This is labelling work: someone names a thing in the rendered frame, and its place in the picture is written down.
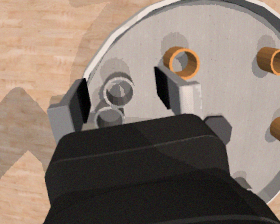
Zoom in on grey metal bushing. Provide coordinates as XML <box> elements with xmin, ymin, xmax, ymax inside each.
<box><xmin>94</xmin><ymin>99</ymin><xmax>125</xmax><ymax>128</ymax></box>
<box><xmin>234</xmin><ymin>177</ymin><xmax>254</xmax><ymax>193</ymax></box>
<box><xmin>103</xmin><ymin>72</ymin><xmax>136</xmax><ymax>108</ymax></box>

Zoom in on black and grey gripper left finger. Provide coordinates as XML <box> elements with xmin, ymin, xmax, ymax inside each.
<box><xmin>46</xmin><ymin>78</ymin><xmax>91</xmax><ymax>145</ymax></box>

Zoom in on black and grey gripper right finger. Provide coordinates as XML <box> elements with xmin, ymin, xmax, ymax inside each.
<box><xmin>154</xmin><ymin>65</ymin><xmax>203</xmax><ymax>120</ymax></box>

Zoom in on bronze bushing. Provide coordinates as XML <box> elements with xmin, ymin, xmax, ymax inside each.
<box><xmin>163</xmin><ymin>46</ymin><xmax>200</xmax><ymax>80</ymax></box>
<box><xmin>256</xmin><ymin>47</ymin><xmax>280</xmax><ymax>75</ymax></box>
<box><xmin>270</xmin><ymin>117</ymin><xmax>280</xmax><ymax>141</ymax></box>

